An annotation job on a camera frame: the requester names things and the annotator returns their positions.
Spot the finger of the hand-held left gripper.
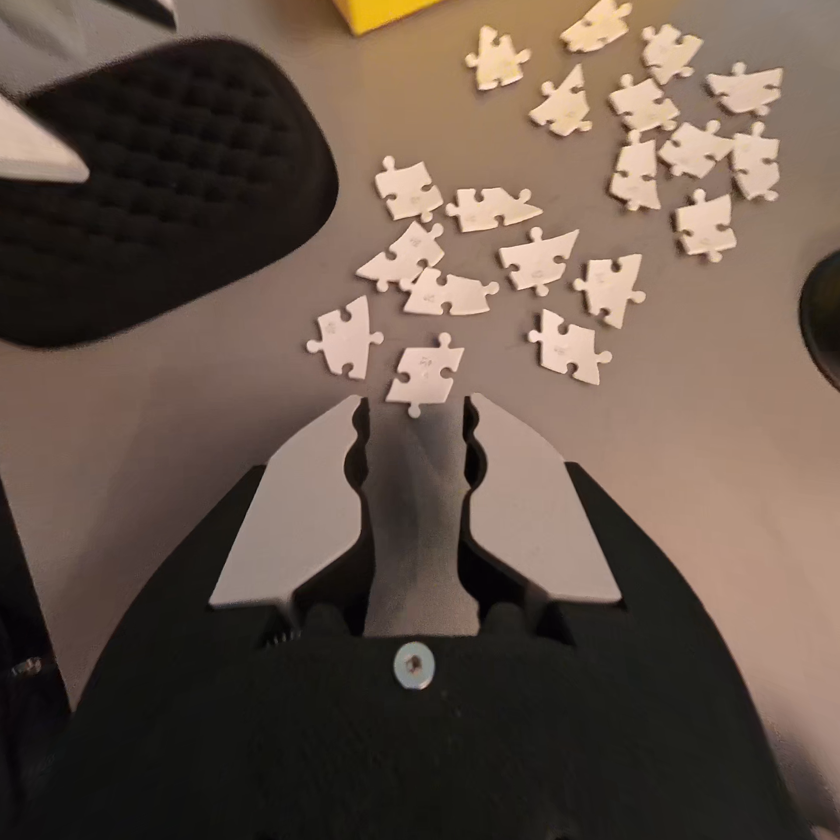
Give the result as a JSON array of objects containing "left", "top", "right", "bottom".
[
  {"left": 0, "top": 98, "right": 91, "bottom": 185},
  {"left": 121, "top": 0, "right": 179, "bottom": 32}
]

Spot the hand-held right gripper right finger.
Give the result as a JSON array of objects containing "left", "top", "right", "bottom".
[{"left": 459, "top": 392, "right": 623, "bottom": 618}]

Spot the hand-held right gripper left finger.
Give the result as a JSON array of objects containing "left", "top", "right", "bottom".
[{"left": 209, "top": 395, "right": 380, "bottom": 619}]

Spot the small curved puzzle piece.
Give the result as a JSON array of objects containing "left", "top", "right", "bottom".
[{"left": 385, "top": 332, "right": 466, "bottom": 420}]

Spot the pile of white puzzle pieces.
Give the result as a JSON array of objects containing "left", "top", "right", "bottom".
[{"left": 305, "top": 0, "right": 785, "bottom": 388}]

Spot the black round ball stand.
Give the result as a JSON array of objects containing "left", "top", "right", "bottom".
[{"left": 798, "top": 248, "right": 840, "bottom": 395}]

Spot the yellow plastic bin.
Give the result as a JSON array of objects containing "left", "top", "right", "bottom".
[{"left": 331, "top": 0, "right": 455, "bottom": 37}]

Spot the black jacket with orange lining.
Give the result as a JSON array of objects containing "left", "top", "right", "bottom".
[{"left": 0, "top": 478, "right": 71, "bottom": 739}]

